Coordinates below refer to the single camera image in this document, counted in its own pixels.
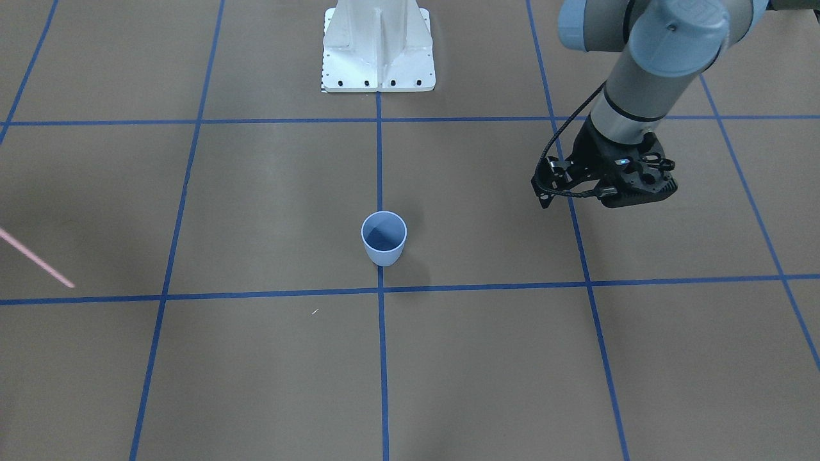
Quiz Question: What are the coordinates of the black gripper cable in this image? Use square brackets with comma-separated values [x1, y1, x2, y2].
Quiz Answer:
[532, 82, 619, 199]

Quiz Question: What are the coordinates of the brown paper table cover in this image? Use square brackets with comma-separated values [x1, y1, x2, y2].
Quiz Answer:
[2, 1, 818, 460]

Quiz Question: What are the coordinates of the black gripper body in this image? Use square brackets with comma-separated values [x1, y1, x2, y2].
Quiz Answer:
[530, 120, 678, 208]

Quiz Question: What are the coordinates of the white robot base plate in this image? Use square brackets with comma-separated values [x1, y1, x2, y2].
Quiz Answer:
[320, 1, 436, 93]

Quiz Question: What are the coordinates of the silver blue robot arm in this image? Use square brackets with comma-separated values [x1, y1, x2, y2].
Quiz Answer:
[530, 1, 818, 208]

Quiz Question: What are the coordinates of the pink chopstick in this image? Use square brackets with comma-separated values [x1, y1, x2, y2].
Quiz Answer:
[1, 228, 76, 289]

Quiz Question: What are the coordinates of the light blue plastic cup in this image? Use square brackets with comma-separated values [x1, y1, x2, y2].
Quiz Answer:
[360, 211, 408, 266]

